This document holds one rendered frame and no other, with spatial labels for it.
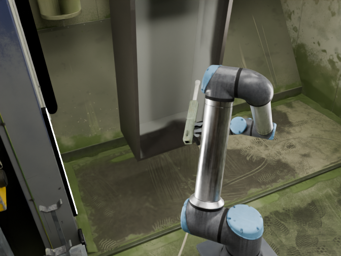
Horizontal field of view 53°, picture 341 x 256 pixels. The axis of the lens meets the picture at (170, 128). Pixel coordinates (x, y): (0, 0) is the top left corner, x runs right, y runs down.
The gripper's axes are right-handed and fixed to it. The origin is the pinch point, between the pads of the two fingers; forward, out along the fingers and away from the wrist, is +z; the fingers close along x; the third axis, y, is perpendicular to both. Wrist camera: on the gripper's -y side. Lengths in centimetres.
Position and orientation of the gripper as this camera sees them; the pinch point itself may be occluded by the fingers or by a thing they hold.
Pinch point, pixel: (190, 128)
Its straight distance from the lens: 207.3
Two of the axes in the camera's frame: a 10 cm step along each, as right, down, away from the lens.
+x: 1.5, -8.0, 5.7
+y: 3.3, 5.9, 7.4
